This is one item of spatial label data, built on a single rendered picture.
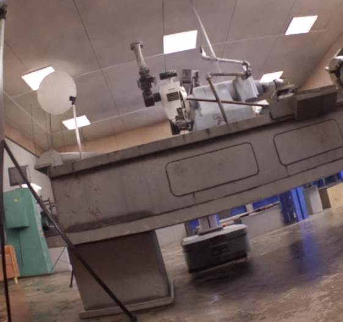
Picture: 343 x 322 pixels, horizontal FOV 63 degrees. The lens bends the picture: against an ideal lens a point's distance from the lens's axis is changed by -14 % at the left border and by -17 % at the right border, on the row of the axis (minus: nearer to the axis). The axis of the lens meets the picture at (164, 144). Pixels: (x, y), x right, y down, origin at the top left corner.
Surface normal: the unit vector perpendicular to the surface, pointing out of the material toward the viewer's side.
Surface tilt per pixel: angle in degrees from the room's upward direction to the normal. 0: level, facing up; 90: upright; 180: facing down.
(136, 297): 90
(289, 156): 90
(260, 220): 90
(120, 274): 90
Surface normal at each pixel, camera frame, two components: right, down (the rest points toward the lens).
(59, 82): 0.61, -0.14
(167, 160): -0.02, -0.25
